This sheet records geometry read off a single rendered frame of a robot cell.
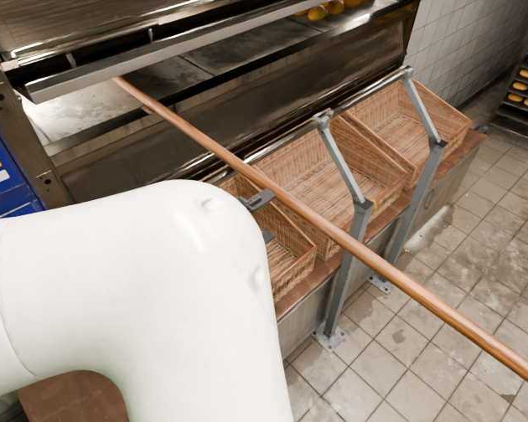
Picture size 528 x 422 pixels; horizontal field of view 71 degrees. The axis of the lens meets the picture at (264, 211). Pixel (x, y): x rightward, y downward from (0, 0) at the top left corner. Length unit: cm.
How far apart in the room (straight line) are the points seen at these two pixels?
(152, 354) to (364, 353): 182
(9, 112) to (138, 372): 92
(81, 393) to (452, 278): 191
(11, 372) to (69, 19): 88
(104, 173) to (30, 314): 105
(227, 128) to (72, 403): 104
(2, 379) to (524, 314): 237
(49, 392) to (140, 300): 123
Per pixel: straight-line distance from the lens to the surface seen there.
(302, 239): 142
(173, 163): 136
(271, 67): 151
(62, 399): 143
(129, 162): 130
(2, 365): 27
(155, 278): 23
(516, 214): 298
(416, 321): 218
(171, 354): 23
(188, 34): 106
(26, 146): 114
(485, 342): 77
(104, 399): 137
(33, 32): 104
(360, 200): 124
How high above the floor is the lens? 181
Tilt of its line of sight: 47 degrees down
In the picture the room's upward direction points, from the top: straight up
